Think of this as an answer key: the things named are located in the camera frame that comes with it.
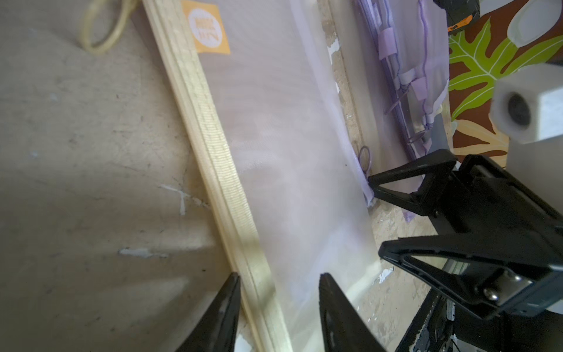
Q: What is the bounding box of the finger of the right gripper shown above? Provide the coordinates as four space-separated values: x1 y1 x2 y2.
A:
378 230 562 319
367 149 457 216

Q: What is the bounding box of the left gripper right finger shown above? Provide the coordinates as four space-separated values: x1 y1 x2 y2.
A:
319 273 386 352

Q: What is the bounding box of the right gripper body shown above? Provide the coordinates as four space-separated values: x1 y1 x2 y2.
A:
429 155 562 351

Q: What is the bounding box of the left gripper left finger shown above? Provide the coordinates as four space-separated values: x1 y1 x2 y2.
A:
176 272 241 352

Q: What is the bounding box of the purple mesh pouch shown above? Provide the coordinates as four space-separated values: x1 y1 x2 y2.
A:
357 1 450 161

